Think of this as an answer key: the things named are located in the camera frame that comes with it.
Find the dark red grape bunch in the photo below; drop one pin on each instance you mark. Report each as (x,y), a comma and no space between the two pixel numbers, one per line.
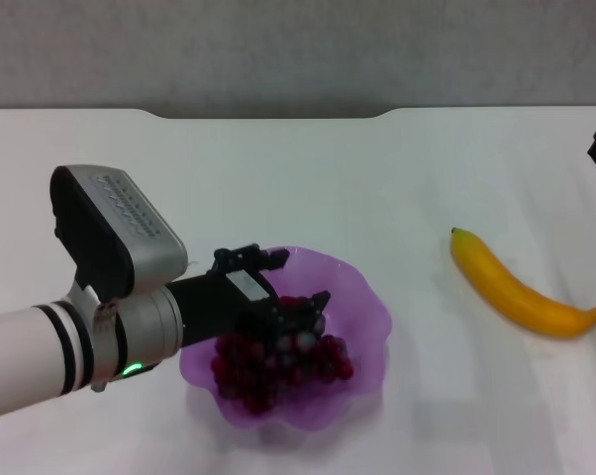
(248,366)

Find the yellow banana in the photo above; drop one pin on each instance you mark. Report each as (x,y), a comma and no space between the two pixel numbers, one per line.
(506,292)

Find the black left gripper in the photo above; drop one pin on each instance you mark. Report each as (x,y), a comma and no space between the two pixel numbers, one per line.
(209,307)

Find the grey black wrist camera box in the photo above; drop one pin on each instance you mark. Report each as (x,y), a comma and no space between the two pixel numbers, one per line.
(105,232)

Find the purple wavy plastic bowl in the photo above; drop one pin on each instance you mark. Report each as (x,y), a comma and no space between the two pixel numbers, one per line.
(357,307)

